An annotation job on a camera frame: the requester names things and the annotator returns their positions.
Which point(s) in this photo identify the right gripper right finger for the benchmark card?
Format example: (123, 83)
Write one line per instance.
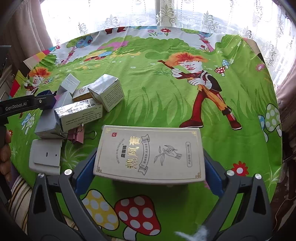
(253, 219)

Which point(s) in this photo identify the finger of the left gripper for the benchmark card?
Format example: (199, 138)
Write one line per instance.
(44, 100)

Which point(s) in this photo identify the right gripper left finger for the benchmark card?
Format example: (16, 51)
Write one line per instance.
(45, 217)

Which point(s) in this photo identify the silver long box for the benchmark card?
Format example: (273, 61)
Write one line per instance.
(75, 114)

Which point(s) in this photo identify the white music cube box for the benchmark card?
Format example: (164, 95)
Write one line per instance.
(70, 84)

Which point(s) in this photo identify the beige gold-print box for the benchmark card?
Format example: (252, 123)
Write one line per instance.
(157, 156)

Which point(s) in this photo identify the person's left hand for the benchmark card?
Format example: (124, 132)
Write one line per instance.
(6, 158)

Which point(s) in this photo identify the white dental logo box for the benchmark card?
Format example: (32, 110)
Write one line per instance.
(81, 94)

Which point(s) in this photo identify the striped rug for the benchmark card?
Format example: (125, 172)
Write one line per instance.
(19, 202)

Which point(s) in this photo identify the pink binder clip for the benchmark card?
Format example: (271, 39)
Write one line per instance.
(79, 135)

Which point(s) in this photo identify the silver cube box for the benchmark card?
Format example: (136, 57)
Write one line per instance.
(107, 90)

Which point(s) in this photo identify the brown drape curtain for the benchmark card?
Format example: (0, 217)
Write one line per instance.
(24, 29)

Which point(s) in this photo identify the lace window curtain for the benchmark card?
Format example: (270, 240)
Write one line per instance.
(265, 22)

